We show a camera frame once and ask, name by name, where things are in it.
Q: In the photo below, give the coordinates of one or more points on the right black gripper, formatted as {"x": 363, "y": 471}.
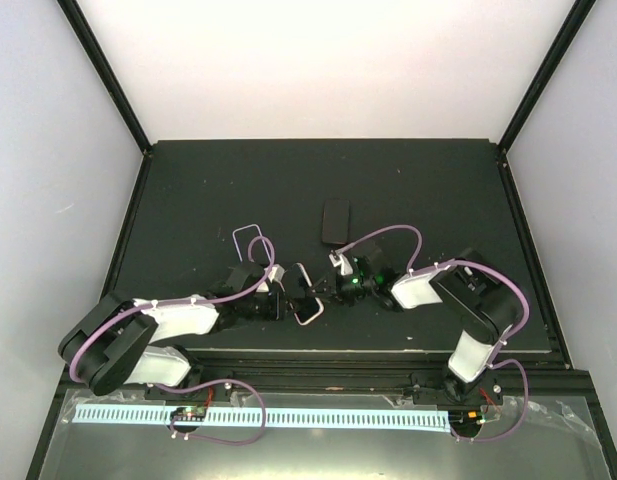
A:
{"x": 331, "y": 297}

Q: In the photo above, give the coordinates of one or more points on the black phone case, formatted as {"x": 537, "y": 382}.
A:
{"x": 336, "y": 242}

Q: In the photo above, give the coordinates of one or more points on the lilac phone case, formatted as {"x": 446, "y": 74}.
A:
{"x": 236, "y": 240}

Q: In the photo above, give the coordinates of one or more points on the black front aluminium rail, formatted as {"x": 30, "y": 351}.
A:
{"x": 321, "y": 371}

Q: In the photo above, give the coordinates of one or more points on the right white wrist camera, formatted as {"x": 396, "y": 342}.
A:
{"x": 341, "y": 264}

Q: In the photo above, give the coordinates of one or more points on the controller board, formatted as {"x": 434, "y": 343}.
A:
{"x": 469, "y": 417}
{"x": 188, "y": 414}

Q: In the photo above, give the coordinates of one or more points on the white slotted cable duct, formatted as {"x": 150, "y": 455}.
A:
{"x": 248, "y": 417}

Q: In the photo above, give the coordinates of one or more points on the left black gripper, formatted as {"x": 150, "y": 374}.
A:
{"x": 279, "y": 308}

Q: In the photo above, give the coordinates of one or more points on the right controller board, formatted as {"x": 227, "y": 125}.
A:
{"x": 469, "y": 417}

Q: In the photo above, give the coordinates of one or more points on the black frame post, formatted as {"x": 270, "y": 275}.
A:
{"x": 97, "y": 57}
{"x": 560, "y": 45}

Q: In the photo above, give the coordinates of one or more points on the left controller board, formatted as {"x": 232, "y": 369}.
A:
{"x": 188, "y": 414}

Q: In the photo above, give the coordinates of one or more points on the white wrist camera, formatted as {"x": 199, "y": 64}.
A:
{"x": 341, "y": 264}
{"x": 276, "y": 274}

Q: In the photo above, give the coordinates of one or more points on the right black frame post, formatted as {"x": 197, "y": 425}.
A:
{"x": 560, "y": 45}

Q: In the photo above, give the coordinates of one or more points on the left black frame post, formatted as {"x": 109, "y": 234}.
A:
{"x": 97, "y": 57}

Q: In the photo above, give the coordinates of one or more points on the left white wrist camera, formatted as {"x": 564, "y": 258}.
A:
{"x": 276, "y": 274}

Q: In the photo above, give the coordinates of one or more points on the beige phone case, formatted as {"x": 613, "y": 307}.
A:
{"x": 313, "y": 317}

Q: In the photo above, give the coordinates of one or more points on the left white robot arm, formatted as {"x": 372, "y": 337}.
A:
{"x": 130, "y": 341}

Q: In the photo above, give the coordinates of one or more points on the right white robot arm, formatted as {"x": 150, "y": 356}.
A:
{"x": 490, "y": 307}

